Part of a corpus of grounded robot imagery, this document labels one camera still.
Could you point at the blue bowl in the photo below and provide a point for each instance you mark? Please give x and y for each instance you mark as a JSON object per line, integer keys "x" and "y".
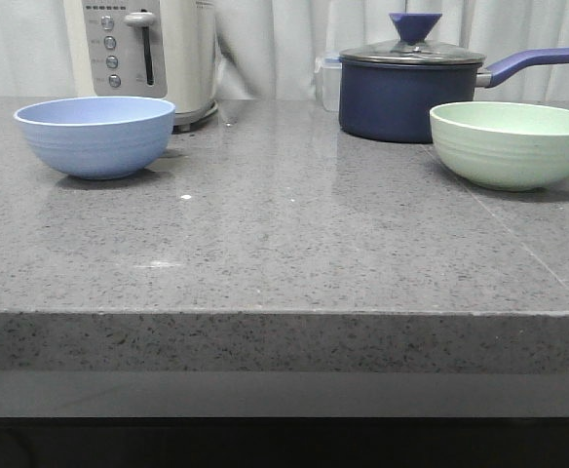
{"x": 97, "y": 137}

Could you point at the green bowl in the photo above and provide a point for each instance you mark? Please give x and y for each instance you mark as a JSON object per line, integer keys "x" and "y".
{"x": 502, "y": 145}

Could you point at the dark blue saucepan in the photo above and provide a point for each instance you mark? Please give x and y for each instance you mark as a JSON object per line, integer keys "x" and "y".
{"x": 391, "y": 102}

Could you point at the clear plastic container blue lid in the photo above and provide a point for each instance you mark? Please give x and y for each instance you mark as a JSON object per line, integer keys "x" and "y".
{"x": 328, "y": 77}

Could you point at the white curtain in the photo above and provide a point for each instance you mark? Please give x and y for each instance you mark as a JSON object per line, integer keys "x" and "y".
{"x": 268, "y": 49}

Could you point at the cream toaster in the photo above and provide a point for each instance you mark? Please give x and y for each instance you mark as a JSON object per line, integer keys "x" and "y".
{"x": 146, "y": 48}

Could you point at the glass lid with blue knob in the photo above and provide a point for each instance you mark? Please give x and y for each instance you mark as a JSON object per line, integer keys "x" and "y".
{"x": 412, "y": 46}

